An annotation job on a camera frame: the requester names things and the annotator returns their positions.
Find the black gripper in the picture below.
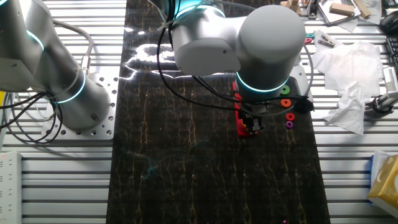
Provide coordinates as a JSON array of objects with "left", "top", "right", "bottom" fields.
[{"left": 241, "top": 104, "right": 267, "bottom": 135}]

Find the red Hanoi base with pegs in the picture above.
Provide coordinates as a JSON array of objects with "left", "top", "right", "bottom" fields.
[{"left": 232, "top": 81, "right": 261, "bottom": 138}]

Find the notched wooden block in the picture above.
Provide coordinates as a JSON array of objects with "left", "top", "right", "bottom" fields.
[{"left": 279, "top": 0, "right": 303, "bottom": 16}]

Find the plain wooden block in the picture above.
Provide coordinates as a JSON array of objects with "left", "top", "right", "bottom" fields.
[
  {"left": 328, "top": 2, "right": 356, "bottom": 17},
  {"left": 353, "top": 0, "right": 373, "bottom": 19}
]

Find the black marble pattern mat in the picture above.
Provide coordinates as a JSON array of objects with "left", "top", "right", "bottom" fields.
[{"left": 105, "top": 0, "right": 331, "bottom": 224}]

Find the small crumpled white tissue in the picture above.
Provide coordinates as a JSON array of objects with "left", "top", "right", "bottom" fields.
[{"left": 322, "top": 81, "right": 374, "bottom": 136}]

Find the metal spring clip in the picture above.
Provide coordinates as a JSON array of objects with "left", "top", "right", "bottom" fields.
[{"left": 319, "top": 34, "right": 336, "bottom": 49}]

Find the large crumpled white tissue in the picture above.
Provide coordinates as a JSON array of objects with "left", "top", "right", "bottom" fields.
[{"left": 312, "top": 29, "right": 386, "bottom": 98}]

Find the blue tissue pack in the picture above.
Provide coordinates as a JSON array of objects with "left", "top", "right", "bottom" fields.
[{"left": 368, "top": 154, "right": 374, "bottom": 205}]

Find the metal tray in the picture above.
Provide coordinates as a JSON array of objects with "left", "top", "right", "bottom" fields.
[{"left": 317, "top": 0, "right": 362, "bottom": 27}]

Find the gold tissue box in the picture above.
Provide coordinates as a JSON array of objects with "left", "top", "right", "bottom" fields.
[{"left": 366, "top": 151, "right": 398, "bottom": 210}]

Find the black keyboard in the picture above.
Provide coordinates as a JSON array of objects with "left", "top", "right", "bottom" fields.
[{"left": 384, "top": 35, "right": 398, "bottom": 68}]

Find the white paper sheet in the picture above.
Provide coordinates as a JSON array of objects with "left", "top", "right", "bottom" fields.
[{"left": 337, "top": 0, "right": 384, "bottom": 34}]

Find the black computer mouse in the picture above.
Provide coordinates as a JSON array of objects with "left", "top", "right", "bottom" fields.
[{"left": 378, "top": 11, "right": 398, "bottom": 36}]

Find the white power strip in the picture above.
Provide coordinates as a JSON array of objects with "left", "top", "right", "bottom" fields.
[{"left": 0, "top": 151, "right": 22, "bottom": 224}]

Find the black camera cable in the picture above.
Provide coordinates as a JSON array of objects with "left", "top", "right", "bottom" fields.
[{"left": 167, "top": 0, "right": 310, "bottom": 105}]

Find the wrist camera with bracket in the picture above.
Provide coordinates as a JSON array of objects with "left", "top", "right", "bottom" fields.
[{"left": 288, "top": 64, "right": 315, "bottom": 115}]

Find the long black arm cable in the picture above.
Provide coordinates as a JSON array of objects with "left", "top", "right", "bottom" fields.
[{"left": 155, "top": 0, "right": 246, "bottom": 112}]

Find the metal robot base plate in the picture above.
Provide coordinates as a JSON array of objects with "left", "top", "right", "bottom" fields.
[{"left": 42, "top": 74, "right": 119, "bottom": 141}]

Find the thick gray base cable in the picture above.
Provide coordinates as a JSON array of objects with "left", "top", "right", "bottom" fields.
[{"left": 49, "top": 17, "right": 95, "bottom": 77}]

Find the thin cable bundle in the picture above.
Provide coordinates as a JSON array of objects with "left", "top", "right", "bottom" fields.
[{"left": 0, "top": 91, "right": 65, "bottom": 144}]

